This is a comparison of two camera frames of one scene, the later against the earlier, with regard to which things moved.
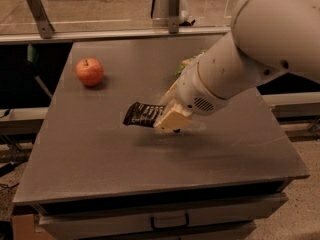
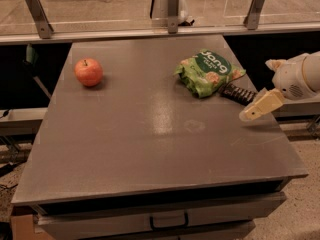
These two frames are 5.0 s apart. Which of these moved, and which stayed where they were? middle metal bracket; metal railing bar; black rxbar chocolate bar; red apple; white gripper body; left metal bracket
Moved: black rxbar chocolate bar; white gripper body
Stayed: metal railing bar; left metal bracket; red apple; middle metal bracket
